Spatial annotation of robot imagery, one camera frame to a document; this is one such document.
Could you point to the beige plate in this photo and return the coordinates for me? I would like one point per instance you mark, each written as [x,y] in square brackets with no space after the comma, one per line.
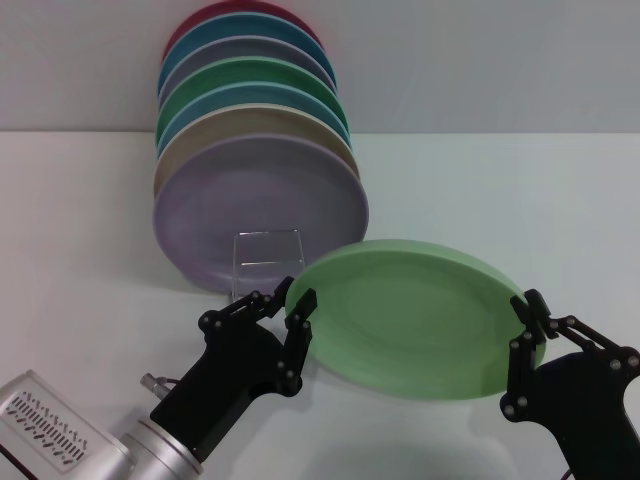
[235,122]

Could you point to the light green plate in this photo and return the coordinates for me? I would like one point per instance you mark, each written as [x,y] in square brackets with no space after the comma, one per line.
[410,325]

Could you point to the dark red plate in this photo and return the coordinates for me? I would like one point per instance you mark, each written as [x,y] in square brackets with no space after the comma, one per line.
[200,12]

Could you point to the light blue plate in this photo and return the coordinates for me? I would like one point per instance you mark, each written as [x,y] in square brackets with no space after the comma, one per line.
[220,97]

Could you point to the grey purple plate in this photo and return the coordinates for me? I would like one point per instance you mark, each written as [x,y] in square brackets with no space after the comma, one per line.
[260,50]

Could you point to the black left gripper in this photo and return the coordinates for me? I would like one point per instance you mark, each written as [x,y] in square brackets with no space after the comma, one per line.
[230,380]

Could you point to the dark green plate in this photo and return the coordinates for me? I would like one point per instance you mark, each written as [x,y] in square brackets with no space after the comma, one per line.
[250,72]

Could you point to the teal blue plate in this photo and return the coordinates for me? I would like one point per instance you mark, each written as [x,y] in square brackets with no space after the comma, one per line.
[240,27]

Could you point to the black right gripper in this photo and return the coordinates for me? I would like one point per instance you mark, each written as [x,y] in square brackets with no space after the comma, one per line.
[585,415]

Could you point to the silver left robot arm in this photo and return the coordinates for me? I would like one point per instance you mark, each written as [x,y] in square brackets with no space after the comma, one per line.
[160,452]

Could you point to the white vented wrist camera box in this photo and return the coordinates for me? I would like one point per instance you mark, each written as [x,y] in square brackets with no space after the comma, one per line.
[45,420]

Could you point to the lavender plate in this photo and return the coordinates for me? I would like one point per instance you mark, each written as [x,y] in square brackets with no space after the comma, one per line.
[225,200]

